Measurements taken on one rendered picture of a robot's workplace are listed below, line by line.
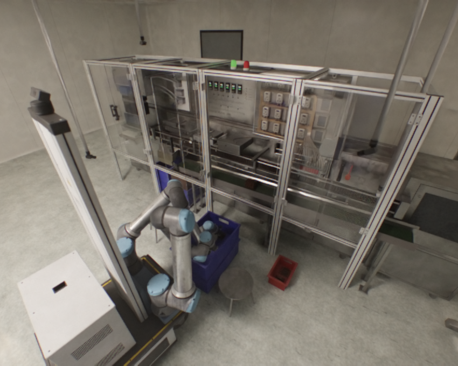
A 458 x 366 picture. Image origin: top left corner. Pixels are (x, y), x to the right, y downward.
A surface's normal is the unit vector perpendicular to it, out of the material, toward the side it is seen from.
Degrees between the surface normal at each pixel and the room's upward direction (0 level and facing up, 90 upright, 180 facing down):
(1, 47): 90
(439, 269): 90
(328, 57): 90
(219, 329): 0
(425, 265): 90
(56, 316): 0
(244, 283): 0
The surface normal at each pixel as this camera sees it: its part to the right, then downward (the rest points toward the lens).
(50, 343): 0.00, -0.83
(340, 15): -0.55, 0.47
